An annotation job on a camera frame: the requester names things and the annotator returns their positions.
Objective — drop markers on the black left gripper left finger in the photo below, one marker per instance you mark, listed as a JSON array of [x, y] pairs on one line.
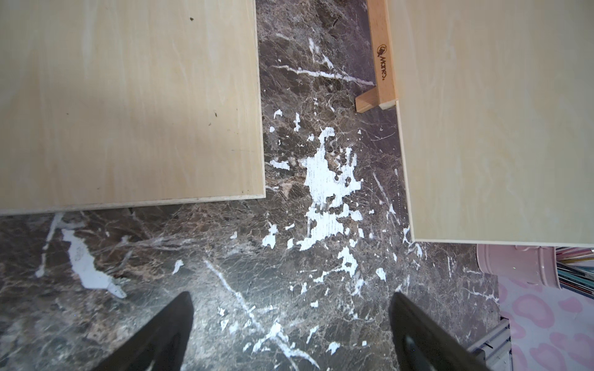
[[160, 344]]

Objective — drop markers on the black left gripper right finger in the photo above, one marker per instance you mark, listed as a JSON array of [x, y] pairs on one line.
[[421, 344]]

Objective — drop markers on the light plywood board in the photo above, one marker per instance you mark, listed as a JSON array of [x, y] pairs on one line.
[[109, 104]]

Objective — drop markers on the pink pencil cup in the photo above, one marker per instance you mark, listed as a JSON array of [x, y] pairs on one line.
[[531, 265]]

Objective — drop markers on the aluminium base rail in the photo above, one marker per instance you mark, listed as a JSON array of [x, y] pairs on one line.
[[494, 349]]

